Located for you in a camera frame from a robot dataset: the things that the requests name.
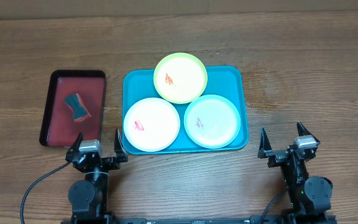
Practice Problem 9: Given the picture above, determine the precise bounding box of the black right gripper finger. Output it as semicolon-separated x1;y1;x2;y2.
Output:
296;121;319;144
259;128;272;153

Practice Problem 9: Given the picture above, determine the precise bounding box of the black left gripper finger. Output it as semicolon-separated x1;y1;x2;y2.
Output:
68;133;83;152
114;129;126;157

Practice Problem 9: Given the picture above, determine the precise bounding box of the white plate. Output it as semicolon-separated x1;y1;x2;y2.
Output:
123;98;180;152

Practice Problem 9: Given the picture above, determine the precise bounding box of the green and orange sponge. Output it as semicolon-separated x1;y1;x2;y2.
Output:
64;93;91;123

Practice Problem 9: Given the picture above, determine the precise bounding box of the green-rimmed plate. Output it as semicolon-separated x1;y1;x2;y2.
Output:
153;52;208;104

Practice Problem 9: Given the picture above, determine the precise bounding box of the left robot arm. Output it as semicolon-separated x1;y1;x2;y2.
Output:
65;129;128;223

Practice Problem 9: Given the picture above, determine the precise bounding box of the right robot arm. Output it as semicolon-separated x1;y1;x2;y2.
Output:
254;121;336;223

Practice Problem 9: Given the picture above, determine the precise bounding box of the dark red rectangular tray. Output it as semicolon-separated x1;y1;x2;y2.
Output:
39;70;106;147

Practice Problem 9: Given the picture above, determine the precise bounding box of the teal plastic serving tray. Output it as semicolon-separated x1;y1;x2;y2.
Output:
122;65;249;154

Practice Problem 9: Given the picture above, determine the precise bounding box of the light blue plate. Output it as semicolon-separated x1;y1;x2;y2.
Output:
183;95;241;149

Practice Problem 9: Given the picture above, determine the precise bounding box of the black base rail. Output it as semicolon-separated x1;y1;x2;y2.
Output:
60;214;337;224

